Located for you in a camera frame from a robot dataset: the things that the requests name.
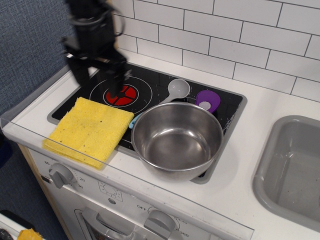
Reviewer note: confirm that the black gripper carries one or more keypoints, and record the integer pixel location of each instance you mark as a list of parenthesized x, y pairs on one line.
[(94, 46)]

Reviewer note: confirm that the purple toy eggplant slice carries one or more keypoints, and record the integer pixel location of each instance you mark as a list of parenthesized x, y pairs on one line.
[(208, 100)]

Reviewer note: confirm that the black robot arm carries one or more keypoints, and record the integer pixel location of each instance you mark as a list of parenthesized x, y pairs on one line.
[(88, 9)]

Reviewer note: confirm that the black toy stovetop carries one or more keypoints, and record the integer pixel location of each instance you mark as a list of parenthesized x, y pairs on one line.
[(143, 90)]

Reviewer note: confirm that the yellow folded cloth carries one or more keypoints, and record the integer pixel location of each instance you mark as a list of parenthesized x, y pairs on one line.
[(89, 132)]

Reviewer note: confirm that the grey measuring spoon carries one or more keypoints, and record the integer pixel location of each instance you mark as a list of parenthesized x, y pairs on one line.
[(177, 89)]

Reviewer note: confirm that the stainless steel pot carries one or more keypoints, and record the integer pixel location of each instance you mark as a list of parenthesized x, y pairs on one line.
[(177, 141)]

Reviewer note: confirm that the left grey oven knob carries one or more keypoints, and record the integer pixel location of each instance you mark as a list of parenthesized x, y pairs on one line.
[(60, 175)]

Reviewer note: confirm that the grey oven knob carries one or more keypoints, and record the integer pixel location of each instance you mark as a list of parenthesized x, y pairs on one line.
[(160, 224), (60, 175)]

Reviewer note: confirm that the white toy oven front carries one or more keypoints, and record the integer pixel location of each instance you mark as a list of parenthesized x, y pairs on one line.
[(93, 210)]

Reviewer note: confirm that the right grey oven knob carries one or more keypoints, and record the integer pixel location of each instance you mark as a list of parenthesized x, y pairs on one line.
[(160, 224)]

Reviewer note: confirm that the yellow object bottom left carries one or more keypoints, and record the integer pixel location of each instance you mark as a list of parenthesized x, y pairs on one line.
[(29, 234)]

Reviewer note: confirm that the grey toy sink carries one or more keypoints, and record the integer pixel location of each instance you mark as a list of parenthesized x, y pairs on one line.
[(287, 179)]

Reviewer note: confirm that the light blue plastic handle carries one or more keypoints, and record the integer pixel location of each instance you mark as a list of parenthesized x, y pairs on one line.
[(131, 124)]

